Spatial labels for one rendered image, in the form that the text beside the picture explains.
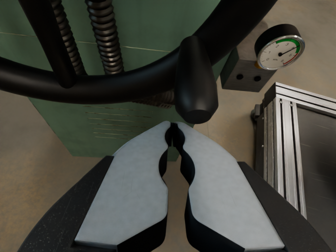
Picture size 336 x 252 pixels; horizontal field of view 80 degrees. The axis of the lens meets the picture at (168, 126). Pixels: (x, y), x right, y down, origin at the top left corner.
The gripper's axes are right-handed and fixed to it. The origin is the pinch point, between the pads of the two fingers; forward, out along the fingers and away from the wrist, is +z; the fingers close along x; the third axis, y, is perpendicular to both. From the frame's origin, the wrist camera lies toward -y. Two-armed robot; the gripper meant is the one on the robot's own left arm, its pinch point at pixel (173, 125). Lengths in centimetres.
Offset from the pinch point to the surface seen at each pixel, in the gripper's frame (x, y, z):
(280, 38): 14.7, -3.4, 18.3
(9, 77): -13.6, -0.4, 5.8
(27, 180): -51, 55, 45
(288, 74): 79, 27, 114
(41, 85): -11.3, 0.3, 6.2
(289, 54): 17.7, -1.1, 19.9
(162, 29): -1.2, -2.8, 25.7
